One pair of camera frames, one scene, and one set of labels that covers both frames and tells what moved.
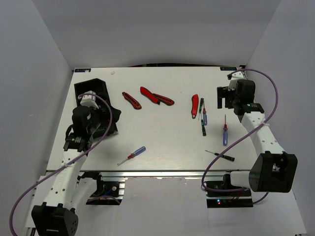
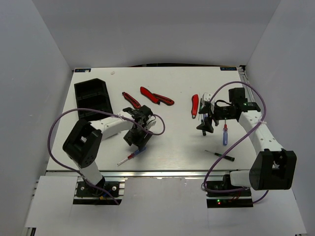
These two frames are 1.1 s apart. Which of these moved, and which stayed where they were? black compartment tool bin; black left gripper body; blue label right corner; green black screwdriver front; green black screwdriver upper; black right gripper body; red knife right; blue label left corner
Moved: black right gripper body; black left gripper body
Stayed: green black screwdriver upper; blue label right corner; green black screwdriver front; blue label left corner; red knife right; black compartment tool bin
